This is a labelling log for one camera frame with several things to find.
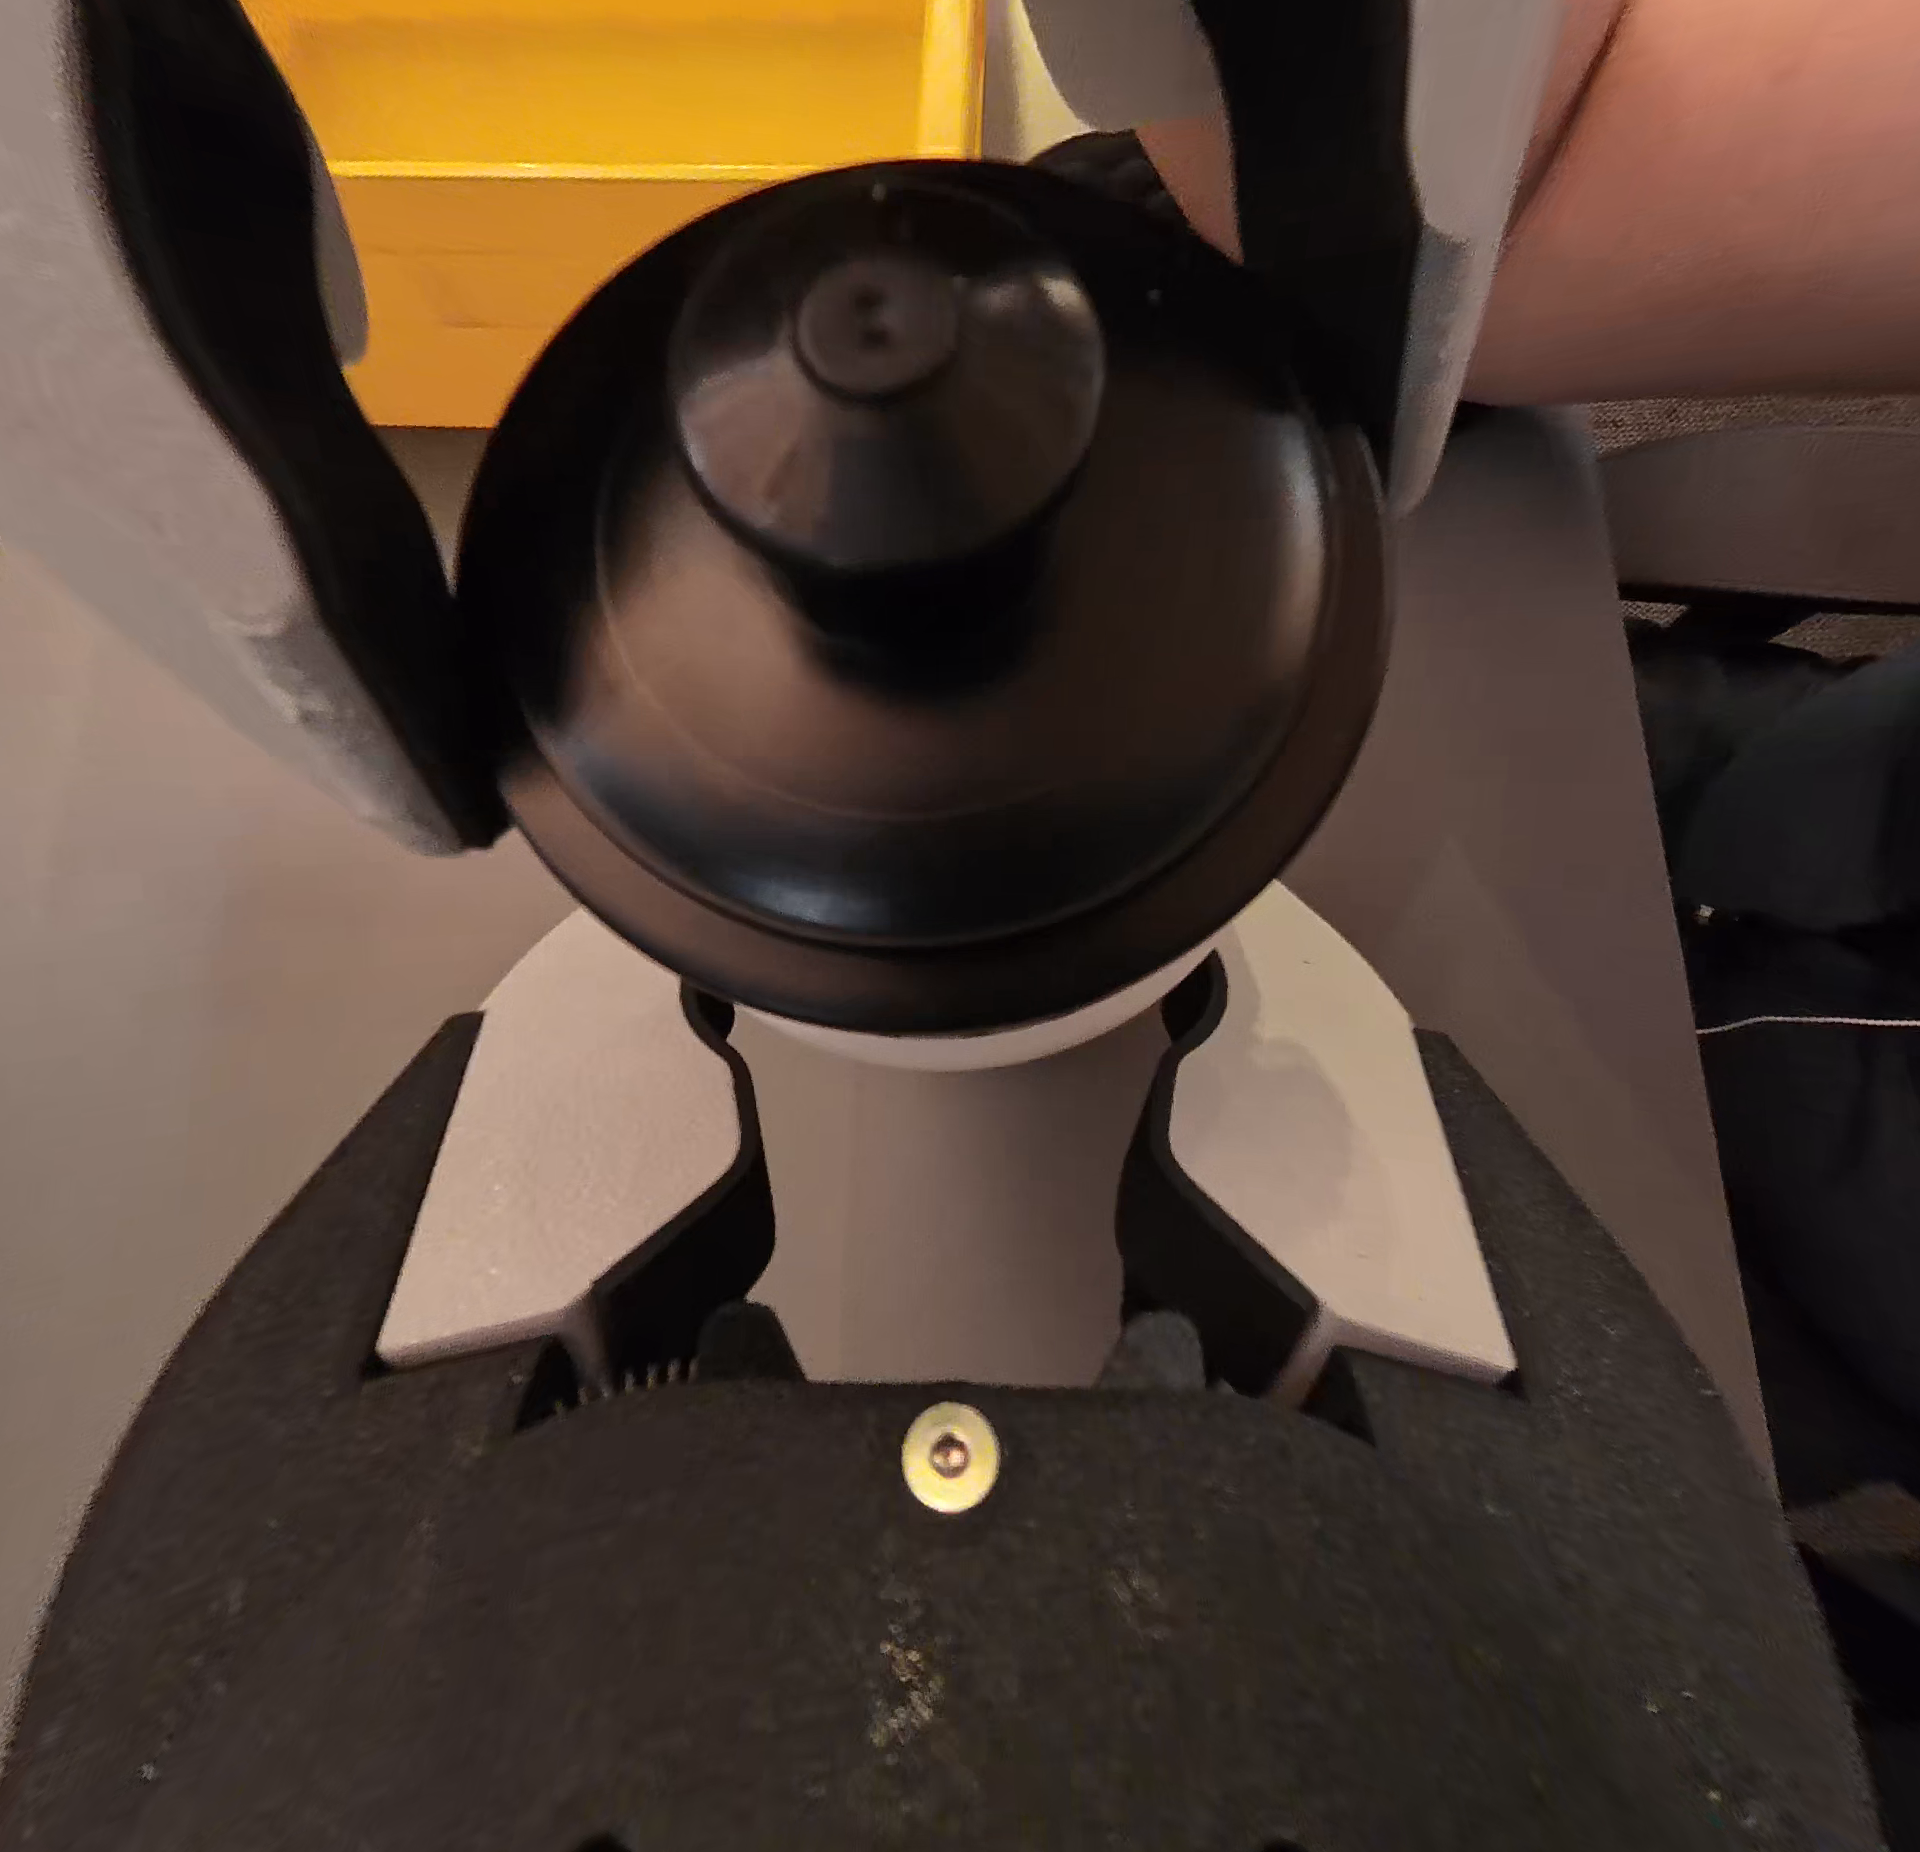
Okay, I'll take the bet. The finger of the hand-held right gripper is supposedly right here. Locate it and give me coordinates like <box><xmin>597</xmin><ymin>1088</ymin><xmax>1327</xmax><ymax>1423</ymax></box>
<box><xmin>993</xmin><ymin>0</ymin><xmax>1576</xmax><ymax>517</ymax></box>
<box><xmin>0</xmin><ymin>0</ymin><xmax>511</xmax><ymax>858</ymax></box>

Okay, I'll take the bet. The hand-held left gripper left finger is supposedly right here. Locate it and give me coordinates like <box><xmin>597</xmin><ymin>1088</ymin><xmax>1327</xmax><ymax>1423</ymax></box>
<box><xmin>378</xmin><ymin>909</ymin><xmax>777</xmax><ymax>1374</ymax></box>

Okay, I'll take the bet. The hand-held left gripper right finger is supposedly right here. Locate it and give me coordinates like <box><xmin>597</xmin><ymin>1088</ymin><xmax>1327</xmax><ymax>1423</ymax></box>
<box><xmin>1119</xmin><ymin>887</ymin><xmax>1518</xmax><ymax>1395</ymax></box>

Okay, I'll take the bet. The white plastic bottle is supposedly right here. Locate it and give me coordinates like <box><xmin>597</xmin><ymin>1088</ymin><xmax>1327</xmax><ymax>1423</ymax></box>
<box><xmin>721</xmin><ymin>967</ymin><xmax>1186</xmax><ymax>1074</ymax></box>

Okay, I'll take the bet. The yellow plastic bin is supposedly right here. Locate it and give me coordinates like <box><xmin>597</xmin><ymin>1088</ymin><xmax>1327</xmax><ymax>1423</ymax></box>
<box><xmin>237</xmin><ymin>0</ymin><xmax>993</xmax><ymax>430</ymax></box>

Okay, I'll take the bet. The black bottle lid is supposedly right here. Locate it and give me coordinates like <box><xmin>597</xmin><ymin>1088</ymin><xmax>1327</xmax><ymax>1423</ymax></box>
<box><xmin>457</xmin><ymin>159</ymin><xmax>1392</xmax><ymax>1033</ymax></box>

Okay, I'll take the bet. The person's right forearm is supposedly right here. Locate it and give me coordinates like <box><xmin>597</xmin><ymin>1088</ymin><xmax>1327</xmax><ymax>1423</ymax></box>
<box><xmin>1470</xmin><ymin>0</ymin><xmax>1920</xmax><ymax>414</ymax></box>

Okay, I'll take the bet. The grey chair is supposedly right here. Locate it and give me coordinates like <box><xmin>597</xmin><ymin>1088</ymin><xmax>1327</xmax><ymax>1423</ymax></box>
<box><xmin>1607</xmin><ymin>420</ymin><xmax>1920</xmax><ymax>608</ymax></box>

